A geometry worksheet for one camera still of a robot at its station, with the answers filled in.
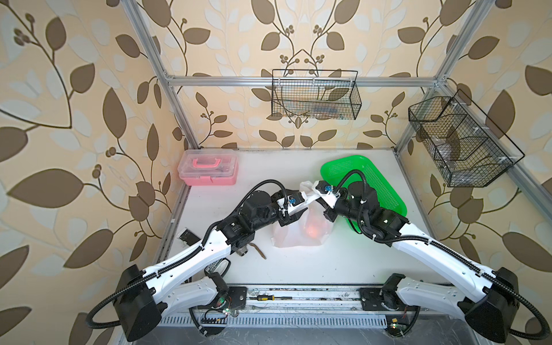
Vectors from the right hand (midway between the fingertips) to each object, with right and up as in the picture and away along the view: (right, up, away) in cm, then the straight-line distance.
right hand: (314, 194), depth 74 cm
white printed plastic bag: (0, -14, +9) cm, 17 cm away
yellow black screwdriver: (-16, -36, 0) cm, 40 cm away
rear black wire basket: (+11, +43, +22) cm, 50 cm away
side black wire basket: (+53, +16, 0) cm, 55 cm away
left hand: (-6, +1, -4) cm, 8 cm away
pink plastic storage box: (-46, +10, +26) cm, 54 cm away
